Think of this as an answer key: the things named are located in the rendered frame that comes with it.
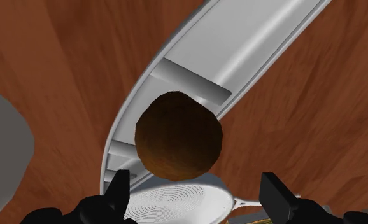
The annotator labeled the grey rounded object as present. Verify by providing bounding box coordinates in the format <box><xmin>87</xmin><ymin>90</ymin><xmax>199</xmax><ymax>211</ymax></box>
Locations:
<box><xmin>0</xmin><ymin>84</ymin><xmax>35</xmax><ymax>223</ymax></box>

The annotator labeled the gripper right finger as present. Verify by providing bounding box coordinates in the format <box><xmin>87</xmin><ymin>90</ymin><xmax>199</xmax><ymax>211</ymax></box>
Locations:
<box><xmin>258</xmin><ymin>172</ymin><xmax>368</xmax><ymax>224</ymax></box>

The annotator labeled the white mesh strainer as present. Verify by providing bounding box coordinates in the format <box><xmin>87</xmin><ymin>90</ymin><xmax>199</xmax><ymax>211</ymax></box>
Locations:
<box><xmin>124</xmin><ymin>172</ymin><xmax>301</xmax><ymax>224</ymax></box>

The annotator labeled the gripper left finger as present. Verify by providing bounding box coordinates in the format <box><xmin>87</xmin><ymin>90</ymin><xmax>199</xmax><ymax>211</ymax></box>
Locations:
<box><xmin>20</xmin><ymin>169</ymin><xmax>138</xmax><ymax>224</ymax></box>

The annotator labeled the brown round ball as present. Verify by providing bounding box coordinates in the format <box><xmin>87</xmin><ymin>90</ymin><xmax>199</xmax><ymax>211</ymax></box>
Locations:
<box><xmin>134</xmin><ymin>90</ymin><xmax>223</xmax><ymax>182</ymax></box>

